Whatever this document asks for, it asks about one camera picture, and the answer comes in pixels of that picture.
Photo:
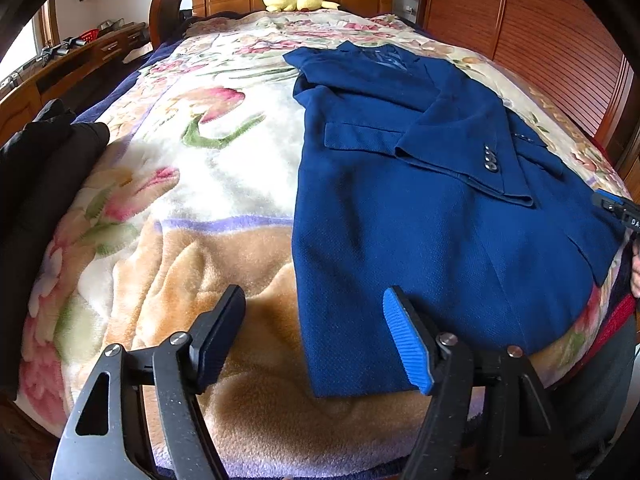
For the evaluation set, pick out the wooden desk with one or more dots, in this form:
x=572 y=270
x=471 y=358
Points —
x=30 y=95

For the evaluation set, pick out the pile of black clothes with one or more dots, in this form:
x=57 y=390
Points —
x=40 y=185

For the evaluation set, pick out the window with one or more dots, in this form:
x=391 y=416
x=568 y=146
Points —
x=20 y=55

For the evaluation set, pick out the person's right hand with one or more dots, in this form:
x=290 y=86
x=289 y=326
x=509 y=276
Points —
x=636 y=275

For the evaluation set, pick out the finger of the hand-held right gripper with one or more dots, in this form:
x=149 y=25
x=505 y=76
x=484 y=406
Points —
x=610 y=197

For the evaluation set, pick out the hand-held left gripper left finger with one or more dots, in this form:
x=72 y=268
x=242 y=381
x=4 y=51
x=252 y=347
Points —
x=220 y=330

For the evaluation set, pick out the blue blazer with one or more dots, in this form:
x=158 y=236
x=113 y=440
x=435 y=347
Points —
x=400 y=210

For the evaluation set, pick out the wooden louvred wardrobe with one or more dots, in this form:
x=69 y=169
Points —
x=540 y=25

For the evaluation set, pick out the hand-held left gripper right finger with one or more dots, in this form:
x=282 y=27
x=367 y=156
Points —
x=407 y=340

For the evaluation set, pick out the red basket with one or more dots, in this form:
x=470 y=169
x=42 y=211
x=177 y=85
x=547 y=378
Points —
x=89 y=36

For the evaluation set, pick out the floral fleece blanket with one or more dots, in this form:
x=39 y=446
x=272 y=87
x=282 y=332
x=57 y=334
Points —
x=210 y=185

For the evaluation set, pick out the person's grey trousers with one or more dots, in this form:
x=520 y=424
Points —
x=600 y=385

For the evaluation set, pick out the wooden chair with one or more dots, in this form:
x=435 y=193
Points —
x=162 y=15

